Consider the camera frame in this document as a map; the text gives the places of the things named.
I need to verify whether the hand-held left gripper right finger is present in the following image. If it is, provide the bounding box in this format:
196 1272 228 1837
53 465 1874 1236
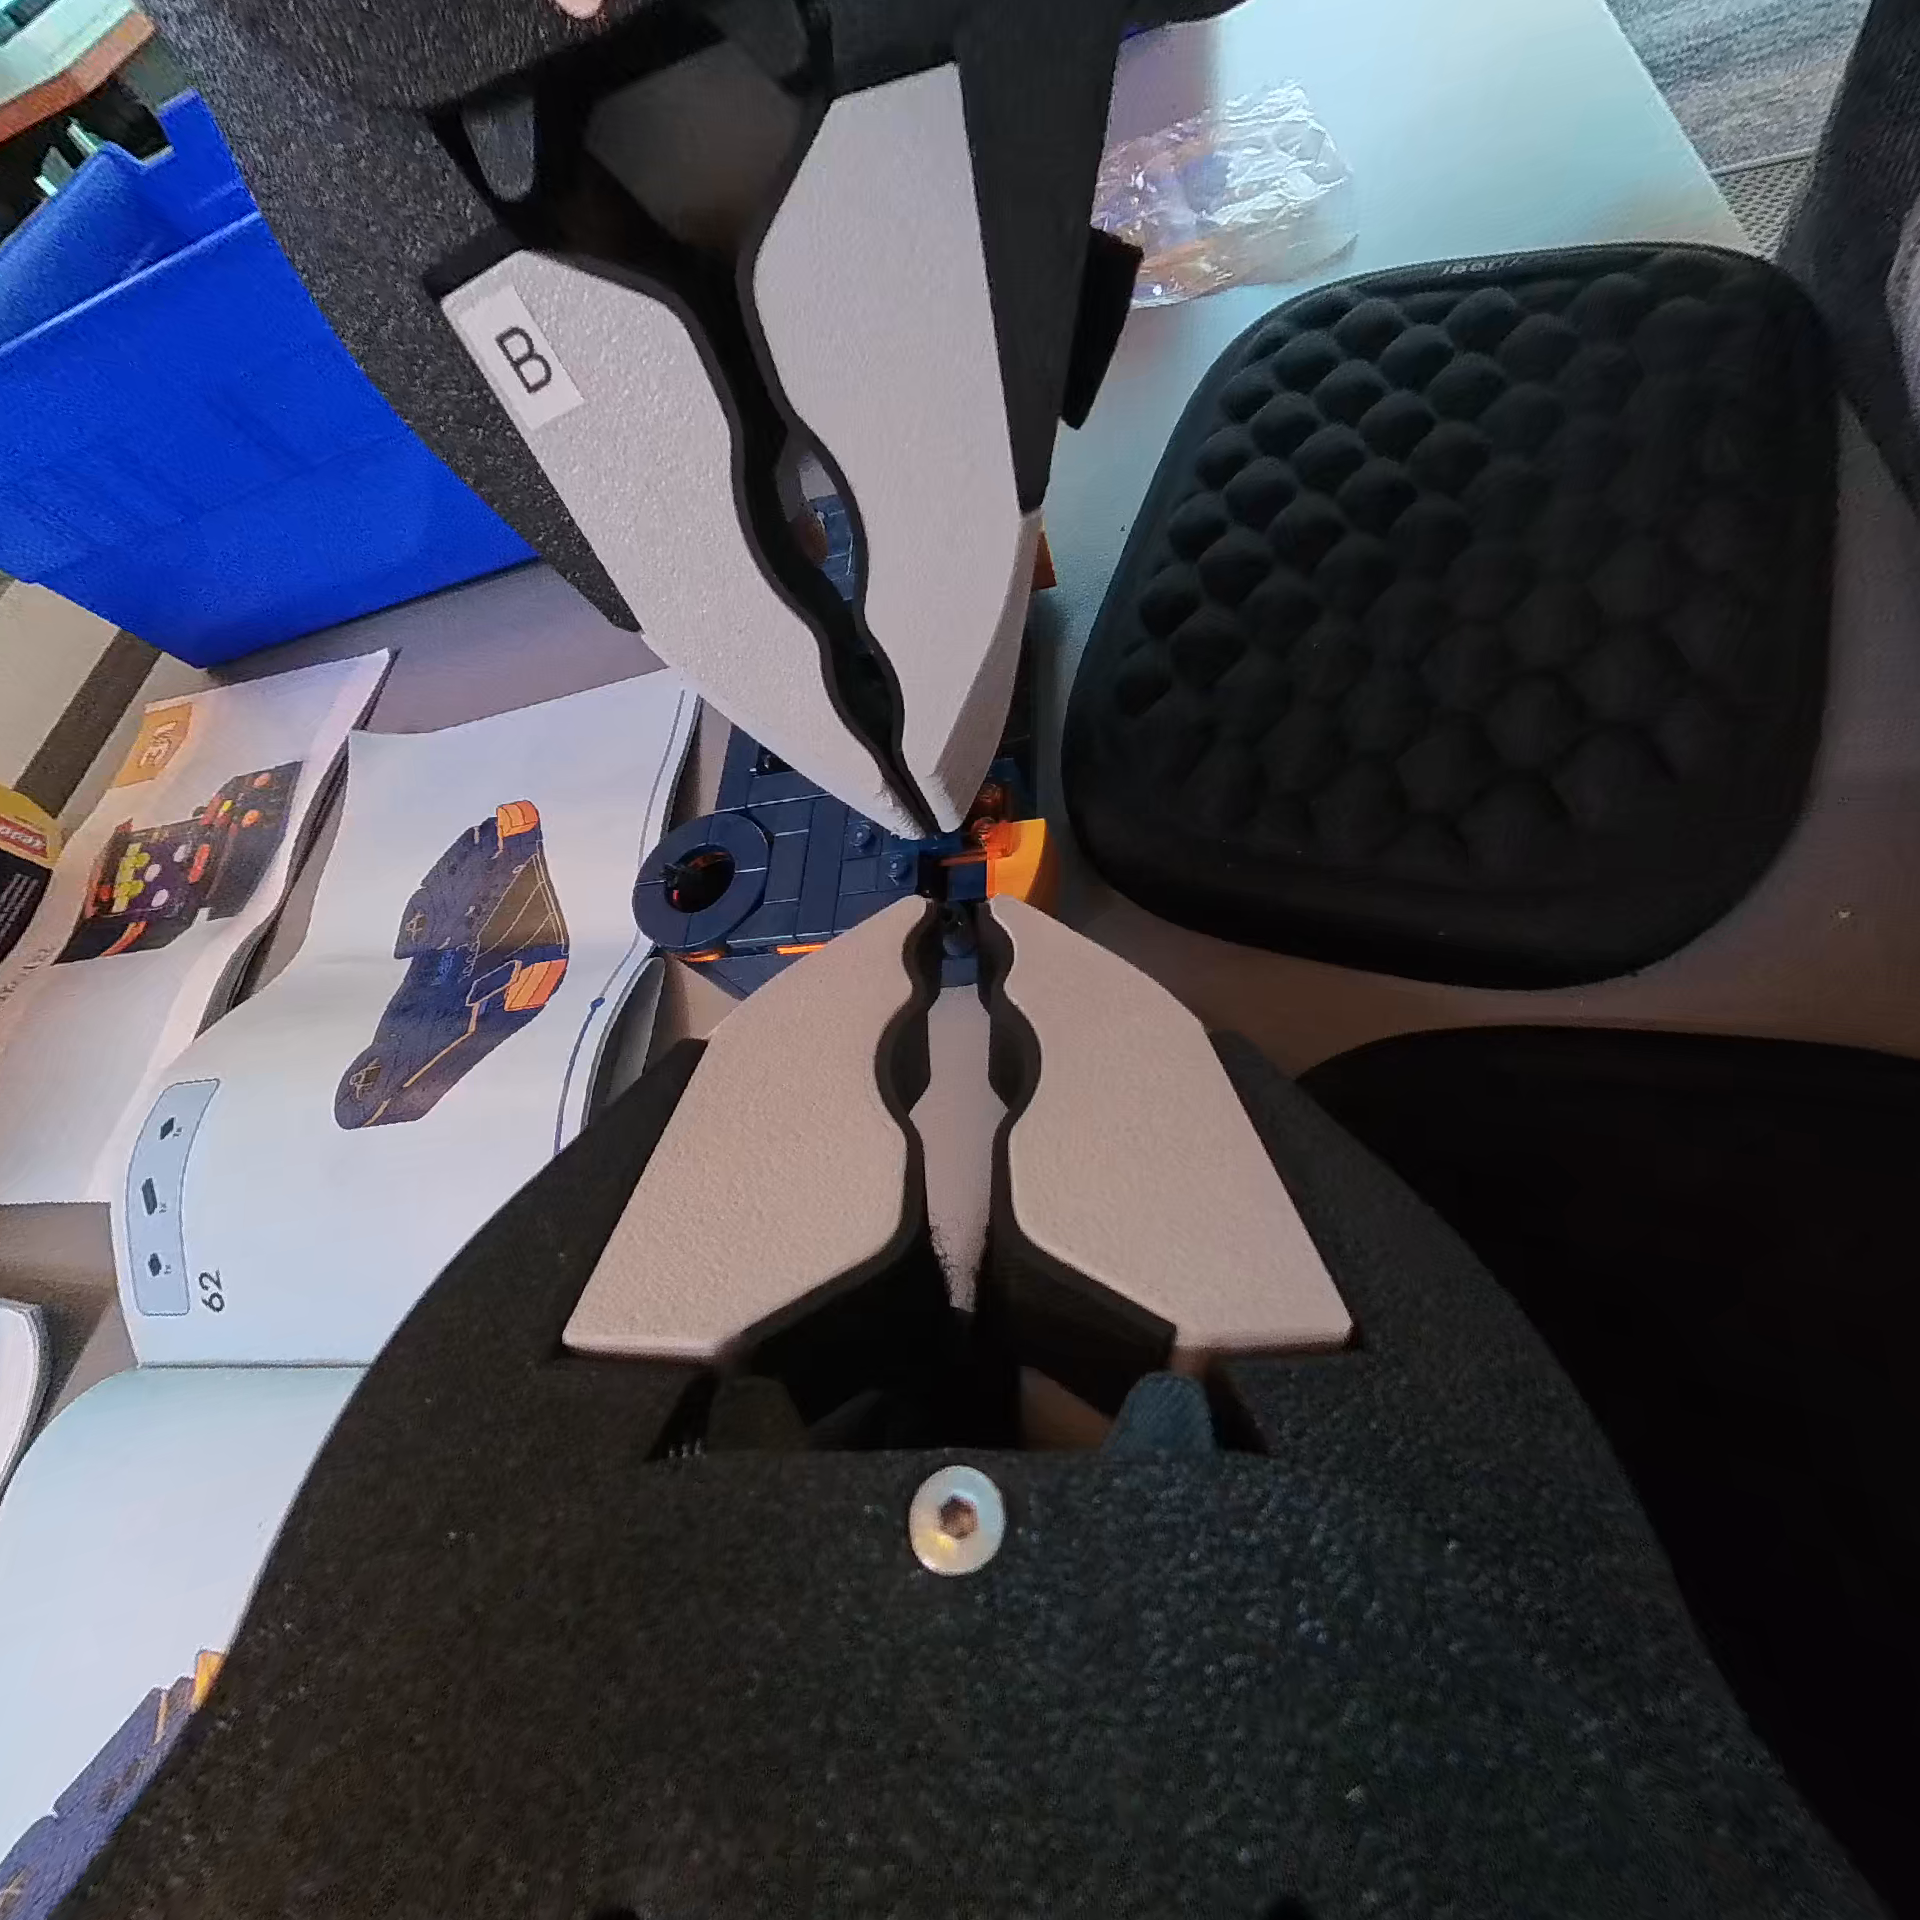
983 899 1357 1363

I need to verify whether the black bumpy cushion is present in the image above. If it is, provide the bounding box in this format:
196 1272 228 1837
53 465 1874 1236
1062 243 1843 993

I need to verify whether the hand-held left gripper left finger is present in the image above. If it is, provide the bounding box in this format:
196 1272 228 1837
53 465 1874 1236
558 904 930 1363

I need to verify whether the dark blue brick console model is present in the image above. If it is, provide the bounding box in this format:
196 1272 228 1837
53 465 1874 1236
631 481 1059 1007

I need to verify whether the yellow blue brick set box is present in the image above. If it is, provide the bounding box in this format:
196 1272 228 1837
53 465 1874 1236
0 779 65 966

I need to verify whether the orange curved brick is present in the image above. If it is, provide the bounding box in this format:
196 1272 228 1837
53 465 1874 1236
959 816 1057 905

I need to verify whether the arcade cover instruction booklet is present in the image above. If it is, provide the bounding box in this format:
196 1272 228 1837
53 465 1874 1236
0 645 395 1051

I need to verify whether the large blue plastic bin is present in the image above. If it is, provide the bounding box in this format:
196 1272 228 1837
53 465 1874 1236
0 91 540 671

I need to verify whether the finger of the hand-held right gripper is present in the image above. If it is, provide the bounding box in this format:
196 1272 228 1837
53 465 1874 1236
748 57 1052 834
437 243 940 838

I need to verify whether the clear plastic bag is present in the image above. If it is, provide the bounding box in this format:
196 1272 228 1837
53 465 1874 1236
1093 78 1358 309

